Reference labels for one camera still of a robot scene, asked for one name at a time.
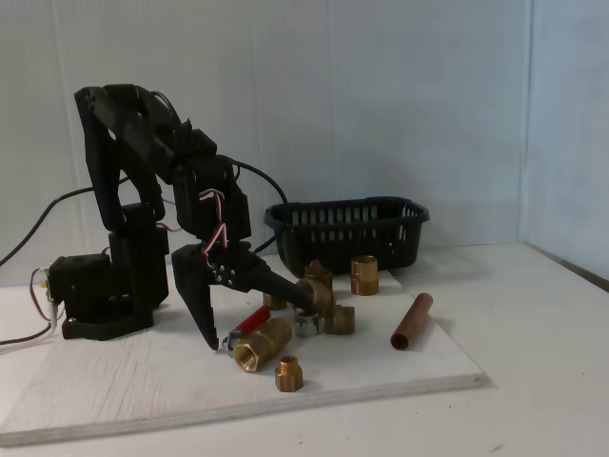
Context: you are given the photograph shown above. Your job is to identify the brass ball valve red handle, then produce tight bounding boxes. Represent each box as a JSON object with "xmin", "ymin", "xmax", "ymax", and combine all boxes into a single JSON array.
[{"xmin": 221, "ymin": 305, "xmax": 293, "ymax": 375}]

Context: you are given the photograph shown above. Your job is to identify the brass fitting with cone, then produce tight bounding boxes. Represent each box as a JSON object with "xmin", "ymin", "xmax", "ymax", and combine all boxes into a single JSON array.
[{"xmin": 304, "ymin": 259, "xmax": 333, "ymax": 289}]

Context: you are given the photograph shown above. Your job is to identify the silver hex nut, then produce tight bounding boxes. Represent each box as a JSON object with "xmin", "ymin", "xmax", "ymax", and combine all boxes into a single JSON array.
[{"xmin": 293, "ymin": 308, "xmax": 320, "ymax": 339}]

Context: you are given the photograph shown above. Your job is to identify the brass threaded nipple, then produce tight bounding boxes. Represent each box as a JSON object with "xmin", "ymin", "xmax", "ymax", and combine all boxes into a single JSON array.
[{"xmin": 319, "ymin": 304, "xmax": 357, "ymax": 336}]

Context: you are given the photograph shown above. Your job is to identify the black plastic slotted basket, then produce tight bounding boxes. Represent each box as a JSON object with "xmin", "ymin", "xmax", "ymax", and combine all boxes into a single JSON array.
[{"xmin": 264, "ymin": 194, "xmax": 432, "ymax": 280}]

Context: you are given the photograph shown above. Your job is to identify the small brass reducer fitting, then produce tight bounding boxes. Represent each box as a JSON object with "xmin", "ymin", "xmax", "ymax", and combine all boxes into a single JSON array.
[{"xmin": 274, "ymin": 355, "xmax": 304, "ymax": 393}]

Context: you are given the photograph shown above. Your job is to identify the white wooden board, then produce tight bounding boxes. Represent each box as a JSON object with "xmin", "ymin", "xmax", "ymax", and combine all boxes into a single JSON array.
[{"xmin": 0, "ymin": 256, "xmax": 491, "ymax": 448}]

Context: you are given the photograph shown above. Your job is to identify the tall brass coupling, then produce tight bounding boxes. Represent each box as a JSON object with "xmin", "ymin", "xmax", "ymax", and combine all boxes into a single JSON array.
[{"xmin": 350, "ymin": 255, "xmax": 380, "ymax": 297}]

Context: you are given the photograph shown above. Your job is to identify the copper pipe piece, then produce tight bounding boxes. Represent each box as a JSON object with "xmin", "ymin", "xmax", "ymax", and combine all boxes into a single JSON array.
[{"xmin": 389, "ymin": 292, "xmax": 435, "ymax": 352}]

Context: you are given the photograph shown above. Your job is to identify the red white black servo wires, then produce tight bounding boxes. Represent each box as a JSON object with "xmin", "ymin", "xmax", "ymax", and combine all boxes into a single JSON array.
[{"xmin": 199, "ymin": 189, "xmax": 230, "ymax": 268}]

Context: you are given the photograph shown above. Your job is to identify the black camera cable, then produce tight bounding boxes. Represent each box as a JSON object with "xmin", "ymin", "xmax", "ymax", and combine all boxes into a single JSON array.
[{"xmin": 232, "ymin": 160, "xmax": 290, "ymax": 254}]

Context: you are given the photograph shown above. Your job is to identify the red and white base wires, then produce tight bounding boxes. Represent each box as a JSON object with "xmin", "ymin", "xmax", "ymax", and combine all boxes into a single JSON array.
[{"xmin": 0, "ymin": 267, "xmax": 63, "ymax": 356}]

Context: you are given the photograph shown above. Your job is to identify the thick black power cable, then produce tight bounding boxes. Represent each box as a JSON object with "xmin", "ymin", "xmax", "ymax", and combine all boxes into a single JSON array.
[{"xmin": 0, "ymin": 188, "xmax": 96, "ymax": 267}]

